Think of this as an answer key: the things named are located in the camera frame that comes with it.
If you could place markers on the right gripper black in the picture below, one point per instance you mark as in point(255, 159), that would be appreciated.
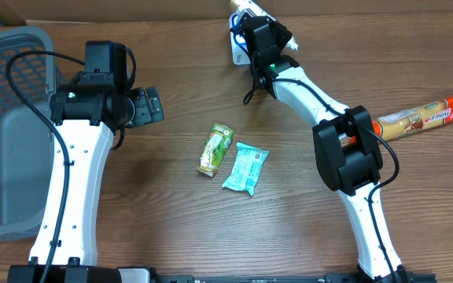
point(282, 32)

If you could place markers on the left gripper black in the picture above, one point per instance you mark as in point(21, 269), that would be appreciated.
point(148, 112)

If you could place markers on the white tube gold cap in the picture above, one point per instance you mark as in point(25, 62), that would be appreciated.
point(239, 6)

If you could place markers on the green tea carton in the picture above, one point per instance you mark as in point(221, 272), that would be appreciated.
point(215, 148)

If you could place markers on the teal snack packet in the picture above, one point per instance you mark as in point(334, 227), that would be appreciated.
point(246, 170)

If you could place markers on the orange spaghetti packet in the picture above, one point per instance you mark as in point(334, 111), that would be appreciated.
point(414, 120)

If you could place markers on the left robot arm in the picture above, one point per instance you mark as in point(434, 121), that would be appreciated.
point(88, 120)

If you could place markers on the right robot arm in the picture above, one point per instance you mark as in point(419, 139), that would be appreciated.
point(347, 151)

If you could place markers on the white barcode scanner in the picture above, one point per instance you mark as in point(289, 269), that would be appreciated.
point(237, 55)

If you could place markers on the grey plastic shopping basket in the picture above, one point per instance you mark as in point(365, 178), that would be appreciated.
point(26, 144)

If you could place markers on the cardboard back panel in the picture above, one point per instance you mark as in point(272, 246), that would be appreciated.
point(17, 12)

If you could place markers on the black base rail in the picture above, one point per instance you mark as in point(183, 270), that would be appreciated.
point(250, 279)

